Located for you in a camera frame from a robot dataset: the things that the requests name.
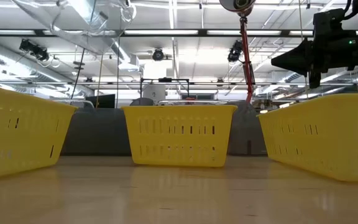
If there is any black metal frame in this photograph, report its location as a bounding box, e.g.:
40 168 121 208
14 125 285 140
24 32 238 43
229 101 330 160
139 77 190 100

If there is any yellow plastic slotted basket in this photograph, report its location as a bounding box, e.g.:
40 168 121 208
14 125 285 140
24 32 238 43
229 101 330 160
257 93 358 183
121 105 238 168
0 83 79 182

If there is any black right camera cable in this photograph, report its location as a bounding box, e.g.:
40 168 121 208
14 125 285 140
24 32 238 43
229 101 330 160
342 0 354 19

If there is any light grey plastic basket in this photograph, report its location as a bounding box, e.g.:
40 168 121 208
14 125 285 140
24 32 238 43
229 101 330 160
227 101 269 156

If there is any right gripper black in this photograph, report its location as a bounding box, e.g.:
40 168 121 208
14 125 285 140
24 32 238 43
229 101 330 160
271 29 358 90

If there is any grey chair back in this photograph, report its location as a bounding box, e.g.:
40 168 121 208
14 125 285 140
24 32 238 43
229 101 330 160
129 97 155 107

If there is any dark grey plastic basket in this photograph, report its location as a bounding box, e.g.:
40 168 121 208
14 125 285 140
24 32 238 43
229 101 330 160
60 107 133 156

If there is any black computer monitor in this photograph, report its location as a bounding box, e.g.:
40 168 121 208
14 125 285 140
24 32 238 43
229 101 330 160
85 93 116 109

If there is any clear plastic bin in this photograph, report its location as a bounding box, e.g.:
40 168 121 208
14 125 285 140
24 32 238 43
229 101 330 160
157 99 229 106

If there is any black hanging cable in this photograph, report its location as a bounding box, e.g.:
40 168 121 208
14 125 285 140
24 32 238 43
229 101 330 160
70 48 86 100

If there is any black ceiling spotlight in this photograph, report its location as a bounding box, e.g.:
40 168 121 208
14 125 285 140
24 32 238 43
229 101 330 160
227 39 244 63
151 47 165 62
19 38 50 62

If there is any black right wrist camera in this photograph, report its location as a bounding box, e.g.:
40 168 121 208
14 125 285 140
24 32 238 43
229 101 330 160
313 8 345 32

